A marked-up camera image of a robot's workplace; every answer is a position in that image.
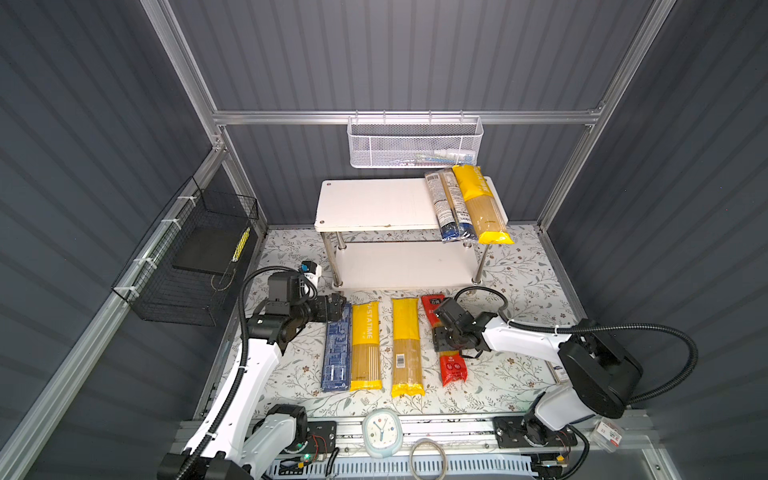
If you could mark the mint analog clock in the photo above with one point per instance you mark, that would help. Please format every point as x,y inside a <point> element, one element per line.
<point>382,433</point>

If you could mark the yellow spaghetti bag with barcode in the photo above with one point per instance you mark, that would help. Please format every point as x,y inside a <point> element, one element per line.
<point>407,362</point>

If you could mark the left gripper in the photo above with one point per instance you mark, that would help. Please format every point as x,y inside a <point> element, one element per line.
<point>334,307</point>

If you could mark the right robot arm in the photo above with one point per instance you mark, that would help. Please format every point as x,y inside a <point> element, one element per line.
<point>601,375</point>

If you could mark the white two-tier shelf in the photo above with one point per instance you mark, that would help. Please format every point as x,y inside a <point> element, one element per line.
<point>389,205</point>

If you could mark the pens in white basket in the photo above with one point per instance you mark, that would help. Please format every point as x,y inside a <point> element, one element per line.
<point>437,157</point>

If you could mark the red spaghetti bag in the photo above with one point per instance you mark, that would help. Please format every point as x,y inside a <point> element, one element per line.
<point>452,364</point>

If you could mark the white wire mesh basket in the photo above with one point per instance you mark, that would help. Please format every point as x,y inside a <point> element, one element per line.
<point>374,142</point>

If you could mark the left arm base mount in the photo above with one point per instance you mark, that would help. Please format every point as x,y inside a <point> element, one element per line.
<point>318,443</point>

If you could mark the black wire basket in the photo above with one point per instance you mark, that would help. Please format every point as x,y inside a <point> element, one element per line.
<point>186,276</point>

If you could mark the floral table mat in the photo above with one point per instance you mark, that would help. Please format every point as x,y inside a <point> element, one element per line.
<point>497,382</point>

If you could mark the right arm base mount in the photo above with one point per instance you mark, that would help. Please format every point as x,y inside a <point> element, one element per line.
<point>515,431</point>

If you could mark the blue pasta box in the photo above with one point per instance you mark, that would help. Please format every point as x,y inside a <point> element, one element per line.
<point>336,369</point>

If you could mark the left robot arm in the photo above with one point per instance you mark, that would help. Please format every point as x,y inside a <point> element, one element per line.
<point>223,447</point>

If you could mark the small packet on rail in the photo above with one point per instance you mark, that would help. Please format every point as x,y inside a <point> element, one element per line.
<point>607,435</point>

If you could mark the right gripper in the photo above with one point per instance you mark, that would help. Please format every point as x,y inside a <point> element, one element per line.
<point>437,335</point>

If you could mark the yellow Pastatime spaghetti bag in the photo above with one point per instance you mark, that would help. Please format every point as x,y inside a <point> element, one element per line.
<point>365,348</point>

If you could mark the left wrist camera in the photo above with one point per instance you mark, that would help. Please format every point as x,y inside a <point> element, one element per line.
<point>312,271</point>

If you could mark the small card box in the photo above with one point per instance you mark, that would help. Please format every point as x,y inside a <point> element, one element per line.
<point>559,374</point>

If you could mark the clear blue spaghetti bag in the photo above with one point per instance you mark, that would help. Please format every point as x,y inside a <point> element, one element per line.
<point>454,221</point>

